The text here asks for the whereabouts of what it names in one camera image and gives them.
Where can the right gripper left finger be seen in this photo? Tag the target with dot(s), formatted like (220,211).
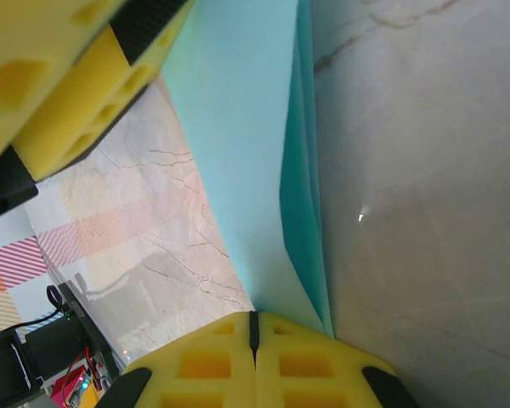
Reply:
(161,365)

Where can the small circuit board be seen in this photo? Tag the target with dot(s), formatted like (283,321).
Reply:
(68,389)

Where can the teal paper sheet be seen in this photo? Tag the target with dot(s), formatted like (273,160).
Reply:
(238,149)

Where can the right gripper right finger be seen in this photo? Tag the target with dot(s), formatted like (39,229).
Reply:
(344,370)

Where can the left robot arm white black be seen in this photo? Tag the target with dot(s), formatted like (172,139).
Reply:
(51,344)

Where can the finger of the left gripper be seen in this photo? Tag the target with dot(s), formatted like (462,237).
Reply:
(47,34)
(59,127)

